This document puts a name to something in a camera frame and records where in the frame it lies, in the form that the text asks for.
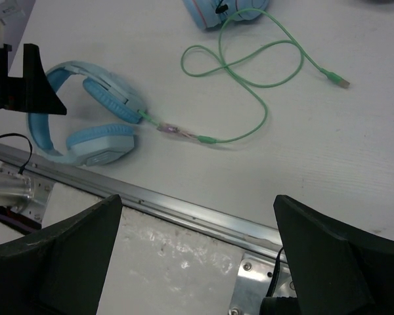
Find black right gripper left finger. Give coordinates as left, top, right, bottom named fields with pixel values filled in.
left=0, top=195, right=122, bottom=314

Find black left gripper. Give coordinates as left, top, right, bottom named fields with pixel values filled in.
left=0, top=43, right=67, bottom=116

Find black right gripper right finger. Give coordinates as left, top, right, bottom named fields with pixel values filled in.
left=273, top=195, right=394, bottom=314

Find light blue gaming headphones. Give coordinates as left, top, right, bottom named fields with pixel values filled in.
left=26, top=61, right=147, bottom=166

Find pink blue cat-ear headphones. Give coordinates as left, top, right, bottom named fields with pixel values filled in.
left=183, top=0, right=269, bottom=30

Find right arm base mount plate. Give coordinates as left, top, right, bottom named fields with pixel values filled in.
left=228, top=252, right=296, bottom=315

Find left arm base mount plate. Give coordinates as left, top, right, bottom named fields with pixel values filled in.
left=0, top=167, right=54, bottom=224

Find aluminium table edge rail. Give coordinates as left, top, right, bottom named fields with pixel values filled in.
left=0, top=143, right=282, bottom=257

